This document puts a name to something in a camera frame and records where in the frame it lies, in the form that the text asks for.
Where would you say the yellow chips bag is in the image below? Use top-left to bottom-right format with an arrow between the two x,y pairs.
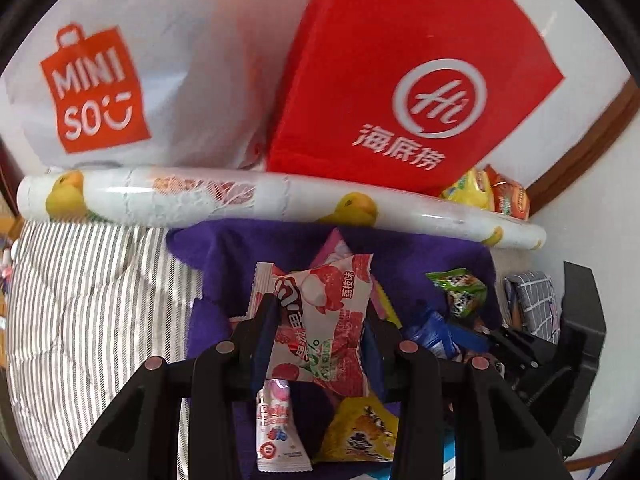
440,168 -> 495,211

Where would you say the brown door frame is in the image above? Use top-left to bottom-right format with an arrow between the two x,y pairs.
527,77 -> 639,216

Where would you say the red white strawberry packet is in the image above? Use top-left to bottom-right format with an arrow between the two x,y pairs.
264,252 -> 376,399

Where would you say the red Haidilao paper bag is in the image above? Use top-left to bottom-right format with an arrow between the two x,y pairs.
267,0 -> 563,196

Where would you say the white Miniso plastic bag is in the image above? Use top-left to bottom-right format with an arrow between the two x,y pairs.
1,0 -> 309,174

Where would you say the green snack packet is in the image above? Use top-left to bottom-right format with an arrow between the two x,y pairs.
426,268 -> 487,318

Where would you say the yellow triangular snack packet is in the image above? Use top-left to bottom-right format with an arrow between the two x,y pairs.
316,396 -> 399,463

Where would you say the purple towel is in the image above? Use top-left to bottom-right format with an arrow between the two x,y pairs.
166,219 -> 502,358

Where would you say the blue tissue box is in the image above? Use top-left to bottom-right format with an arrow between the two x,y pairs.
352,431 -> 456,480

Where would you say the long pink bear candy packet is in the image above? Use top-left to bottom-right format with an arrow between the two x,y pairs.
247,260 -> 314,474

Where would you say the lemon-print wrapping roll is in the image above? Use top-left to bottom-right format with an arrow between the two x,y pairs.
17,167 -> 547,250

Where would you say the grey plaid folded cloth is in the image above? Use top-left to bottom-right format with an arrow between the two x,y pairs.
503,271 -> 562,344

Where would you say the orange chips bag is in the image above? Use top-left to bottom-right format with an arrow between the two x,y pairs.
484,165 -> 530,221

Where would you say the magenta snack bag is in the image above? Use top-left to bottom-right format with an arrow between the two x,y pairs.
308,227 -> 402,328

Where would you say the striped mattress pad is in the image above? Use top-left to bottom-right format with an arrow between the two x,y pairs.
6,221 -> 202,479

